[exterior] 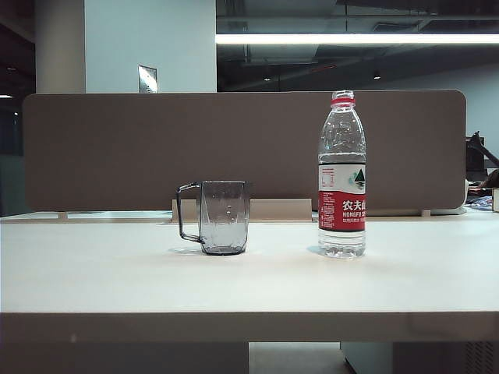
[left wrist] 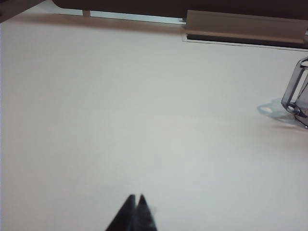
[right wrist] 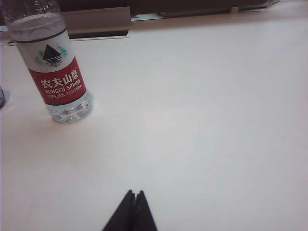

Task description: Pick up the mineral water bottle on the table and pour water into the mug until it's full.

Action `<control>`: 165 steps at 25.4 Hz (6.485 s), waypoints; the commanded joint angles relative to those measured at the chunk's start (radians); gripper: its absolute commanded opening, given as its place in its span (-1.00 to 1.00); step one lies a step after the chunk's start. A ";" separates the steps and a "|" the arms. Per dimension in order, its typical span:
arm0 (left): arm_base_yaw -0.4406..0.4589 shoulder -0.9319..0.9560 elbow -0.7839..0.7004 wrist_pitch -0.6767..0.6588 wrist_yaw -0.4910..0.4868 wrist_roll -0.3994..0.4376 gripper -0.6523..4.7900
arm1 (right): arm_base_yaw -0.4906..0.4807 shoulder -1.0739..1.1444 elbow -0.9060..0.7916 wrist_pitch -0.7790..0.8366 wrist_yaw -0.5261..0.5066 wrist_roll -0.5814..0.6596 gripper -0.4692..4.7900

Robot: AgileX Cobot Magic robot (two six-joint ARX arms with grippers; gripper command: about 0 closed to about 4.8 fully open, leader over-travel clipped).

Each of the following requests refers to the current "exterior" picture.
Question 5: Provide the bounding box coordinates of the clear red-label water bottle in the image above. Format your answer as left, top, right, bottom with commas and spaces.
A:
317, 90, 367, 260

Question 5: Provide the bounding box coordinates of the transparent grey faceted mug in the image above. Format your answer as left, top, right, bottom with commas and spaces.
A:
174, 180, 252, 257

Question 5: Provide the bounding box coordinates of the brown desk divider panel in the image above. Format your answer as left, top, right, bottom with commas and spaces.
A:
22, 90, 468, 213

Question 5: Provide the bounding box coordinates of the long linear ceiling light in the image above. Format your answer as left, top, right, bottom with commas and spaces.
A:
215, 33, 499, 45

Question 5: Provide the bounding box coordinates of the silver wall plaque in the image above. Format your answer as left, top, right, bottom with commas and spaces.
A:
137, 65, 158, 94

